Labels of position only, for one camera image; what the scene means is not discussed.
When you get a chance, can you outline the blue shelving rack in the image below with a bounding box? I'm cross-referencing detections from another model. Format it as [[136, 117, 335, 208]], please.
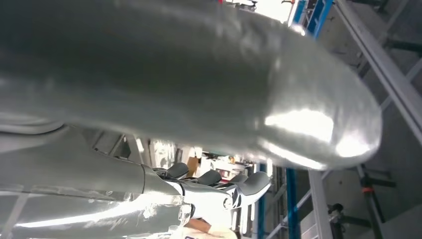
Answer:
[[257, 0, 333, 239]]

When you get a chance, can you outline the person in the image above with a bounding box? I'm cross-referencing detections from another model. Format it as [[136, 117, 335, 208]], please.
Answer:
[[170, 218, 239, 239]]

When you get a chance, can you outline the stainless steel table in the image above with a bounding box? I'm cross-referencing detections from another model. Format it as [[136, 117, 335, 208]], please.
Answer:
[[89, 129, 147, 165]]

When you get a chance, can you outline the silver stamped metal panel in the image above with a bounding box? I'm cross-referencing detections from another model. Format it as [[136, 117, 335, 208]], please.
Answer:
[[150, 140, 177, 169]]

